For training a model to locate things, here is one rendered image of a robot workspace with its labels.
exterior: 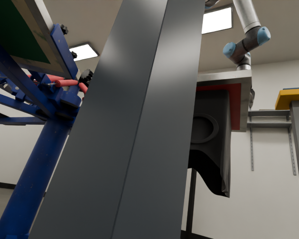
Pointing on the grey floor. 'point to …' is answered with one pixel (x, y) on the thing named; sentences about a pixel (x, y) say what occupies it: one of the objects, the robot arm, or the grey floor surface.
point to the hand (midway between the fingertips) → (244, 106)
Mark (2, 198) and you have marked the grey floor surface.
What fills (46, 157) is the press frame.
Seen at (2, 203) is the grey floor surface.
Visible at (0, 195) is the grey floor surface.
